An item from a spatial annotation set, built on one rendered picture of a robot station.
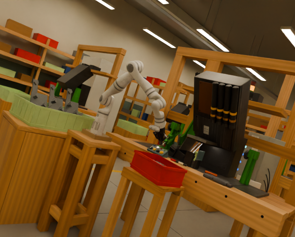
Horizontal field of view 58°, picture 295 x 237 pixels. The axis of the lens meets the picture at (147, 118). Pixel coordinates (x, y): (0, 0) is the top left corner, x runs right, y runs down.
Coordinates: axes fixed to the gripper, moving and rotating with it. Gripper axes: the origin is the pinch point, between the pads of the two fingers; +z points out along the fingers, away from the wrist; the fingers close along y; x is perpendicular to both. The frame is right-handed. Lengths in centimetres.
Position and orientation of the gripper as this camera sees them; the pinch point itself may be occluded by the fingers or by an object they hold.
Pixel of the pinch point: (160, 142)
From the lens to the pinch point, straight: 197.6
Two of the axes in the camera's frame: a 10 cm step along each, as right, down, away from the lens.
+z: 0.7, 8.7, 4.8
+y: -7.4, -2.8, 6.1
